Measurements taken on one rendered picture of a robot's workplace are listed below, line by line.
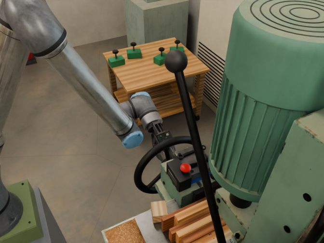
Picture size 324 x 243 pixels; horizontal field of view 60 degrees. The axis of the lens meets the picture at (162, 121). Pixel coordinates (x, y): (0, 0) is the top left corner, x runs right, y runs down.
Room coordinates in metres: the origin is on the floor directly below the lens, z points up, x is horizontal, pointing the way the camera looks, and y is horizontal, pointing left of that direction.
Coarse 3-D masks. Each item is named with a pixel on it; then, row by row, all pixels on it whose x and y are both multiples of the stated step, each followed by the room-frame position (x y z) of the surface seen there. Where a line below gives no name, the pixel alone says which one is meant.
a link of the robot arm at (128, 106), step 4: (128, 100) 0.99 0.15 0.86; (120, 104) 0.96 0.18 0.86; (124, 104) 0.96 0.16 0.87; (128, 104) 0.96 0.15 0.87; (132, 104) 0.96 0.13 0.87; (124, 108) 0.94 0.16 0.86; (128, 108) 0.94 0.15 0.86; (132, 108) 0.94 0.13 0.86; (128, 112) 0.92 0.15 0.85; (132, 112) 0.93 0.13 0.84; (132, 116) 0.93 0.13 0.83; (136, 116) 0.93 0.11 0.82
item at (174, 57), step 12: (168, 60) 0.36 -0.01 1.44; (180, 60) 0.35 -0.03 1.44; (180, 72) 0.35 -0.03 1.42; (180, 84) 0.34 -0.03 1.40; (180, 96) 0.34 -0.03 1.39; (192, 108) 0.33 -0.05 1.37; (192, 120) 0.31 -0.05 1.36; (192, 132) 0.30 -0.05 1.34; (192, 144) 0.30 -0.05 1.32; (204, 156) 0.29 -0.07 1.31; (204, 168) 0.27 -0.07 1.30; (204, 180) 0.26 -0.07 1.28; (216, 204) 0.24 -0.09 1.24; (216, 216) 0.23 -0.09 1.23; (216, 228) 0.22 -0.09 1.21
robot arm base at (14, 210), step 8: (8, 192) 0.59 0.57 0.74; (8, 200) 0.56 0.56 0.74; (16, 200) 0.59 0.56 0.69; (8, 208) 0.54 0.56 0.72; (16, 208) 0.56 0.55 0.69; (0, 216) 0.51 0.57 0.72; (8, 216) 0.52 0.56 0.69; (16, 216) 0.53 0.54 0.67; (0, 224) 0.49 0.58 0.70; (8, 224) 0.50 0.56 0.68; (16, 224) 0.51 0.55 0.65; (0, 232) 0.47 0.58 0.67
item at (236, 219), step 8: (216, 192) 0.38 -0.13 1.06; (224, 192) 0.38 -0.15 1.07; (216, 200) 0.37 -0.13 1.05; (224, 200) 0.36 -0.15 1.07; (224, 208) 0.35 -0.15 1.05; (232, 208) 0.33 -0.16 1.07; (240, 208) 0.33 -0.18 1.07; (248, 208) 0.33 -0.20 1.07; (224, 216) 0.34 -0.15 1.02; (232, 216) 0.32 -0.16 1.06; (240, 216) 0.31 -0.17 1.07; (248, 216) 0.31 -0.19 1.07; (232, 224) 0.32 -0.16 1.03; (240, 224) 0.30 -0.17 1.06; (248, 224) 0.30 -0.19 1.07; (232, 232) 0.31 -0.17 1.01
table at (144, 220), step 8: (160, 184) 0.54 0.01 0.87; (160, 192) 0.51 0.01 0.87; (168, 200) 0.48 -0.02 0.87; (168, 208) 0.43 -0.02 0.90; (176, 208) 0.43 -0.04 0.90; (136, 216) 0.41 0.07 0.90; (144, 216) 0.41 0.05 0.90; (144, 224) 0.38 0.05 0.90; (152, 224) 0.38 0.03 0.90; (160, 224) 0.38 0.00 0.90; (104, 232) 0.36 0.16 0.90; (144, 232) 0.36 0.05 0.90; (152, 232) 0.36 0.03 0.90; (160, 232) 0.36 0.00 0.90; (168, 232) 0.36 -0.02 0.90; (104, 240) 0.34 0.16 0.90; (152, 240) 0.34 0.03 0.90; (160, 240) 0.34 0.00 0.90; (168, 240) 0.34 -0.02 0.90
